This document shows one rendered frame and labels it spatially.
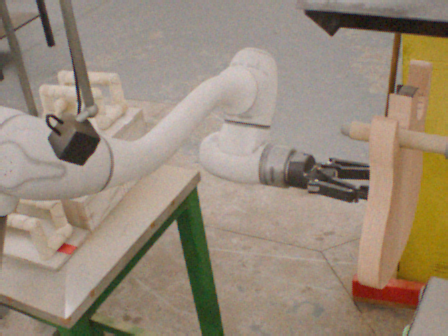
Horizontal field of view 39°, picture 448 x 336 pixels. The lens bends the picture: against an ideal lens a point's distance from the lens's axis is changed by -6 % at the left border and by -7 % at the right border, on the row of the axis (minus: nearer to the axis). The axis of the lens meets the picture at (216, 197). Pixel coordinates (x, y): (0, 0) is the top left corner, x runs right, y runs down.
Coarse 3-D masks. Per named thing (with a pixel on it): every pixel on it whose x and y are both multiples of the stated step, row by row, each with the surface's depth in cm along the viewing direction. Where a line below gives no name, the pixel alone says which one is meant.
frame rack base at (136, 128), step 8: (72, 112) 173; (128, 112) 168; (136, 112) 167; (136, 120) 167; (144, 120) 171; (96, 128) 164; (112, 128) 162; (120, 128) 162; (128, 128) 165; (136, 128) 168; (144, 128) 171; (112, 136) 159; (120, 136) 162; (128, 136) 165; (136, 136) 169; (128, 184) 169
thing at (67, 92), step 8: (40, 88) 164; (48, 88) 163; (56, 88) 162; (64, 88) 161; (72, 88) 160; (96, 88) 157; (48, 96) 164; (56, 96) 162; (64, 96) 161; (72, 96) 160; (96, 96) 157
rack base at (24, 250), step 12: (12, 228) 161; (48, 228) 159; (12, 240) 157; (24, 240) 157; (72, 240) 154; (84, 240) 155; (12, 252) 153; (24, 252) 153; (36, 252) 152; (60, 252) 151; (72, 252) 151; (36, 264) 149; (48, 264) 148; (60, 264) 148
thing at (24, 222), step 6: (12, 216) 146; (18, 216) 146; (24, 216) 145; (12, 222) 146; (18, 222) 145; (24, 222) 144; (30, 222) 143; (36, 222) 144; (24, 228) 145; (30, 228) 144
